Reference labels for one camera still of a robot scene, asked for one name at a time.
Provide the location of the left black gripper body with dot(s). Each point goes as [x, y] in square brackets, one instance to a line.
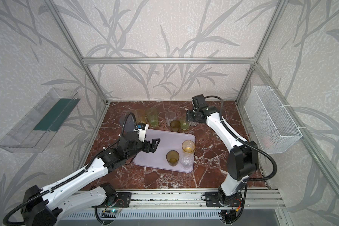
[138, 148]

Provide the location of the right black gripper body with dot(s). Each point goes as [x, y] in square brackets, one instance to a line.
[192, 116]

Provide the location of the brown textured cup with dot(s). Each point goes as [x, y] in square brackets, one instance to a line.
[172, 158]
[175, 125]

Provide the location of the small yellow cup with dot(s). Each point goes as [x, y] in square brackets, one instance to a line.
[188, 146]

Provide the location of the small clear faceted glass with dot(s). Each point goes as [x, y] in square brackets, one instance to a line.
[187, 160]

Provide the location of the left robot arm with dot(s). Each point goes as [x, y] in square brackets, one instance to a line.
[45, 206]

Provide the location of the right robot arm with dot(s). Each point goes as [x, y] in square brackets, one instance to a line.
[243, 156]

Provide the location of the lavender plastic tray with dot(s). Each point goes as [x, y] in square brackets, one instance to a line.
[169, 141]

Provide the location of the small green cup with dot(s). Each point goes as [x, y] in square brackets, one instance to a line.
[184, 124]

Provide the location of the tall blue frosted cup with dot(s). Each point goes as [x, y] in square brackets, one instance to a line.
[127, 121]

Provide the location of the tall green plastic cup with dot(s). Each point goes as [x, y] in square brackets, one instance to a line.
[152, 116]

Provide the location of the clear faceted cup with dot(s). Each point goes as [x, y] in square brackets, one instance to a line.
[169, 117]

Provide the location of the tall yellow plastic cup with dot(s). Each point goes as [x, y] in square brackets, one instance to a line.
[141, 116]

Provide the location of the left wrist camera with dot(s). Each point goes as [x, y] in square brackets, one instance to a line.
[141, 130]

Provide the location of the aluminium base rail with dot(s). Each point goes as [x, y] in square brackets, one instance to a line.
[150, 199]

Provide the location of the white wire basket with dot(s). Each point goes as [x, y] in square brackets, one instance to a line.
[275, 129]

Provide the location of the clear plastic wall bin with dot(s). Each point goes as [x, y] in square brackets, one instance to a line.
[34, 132]

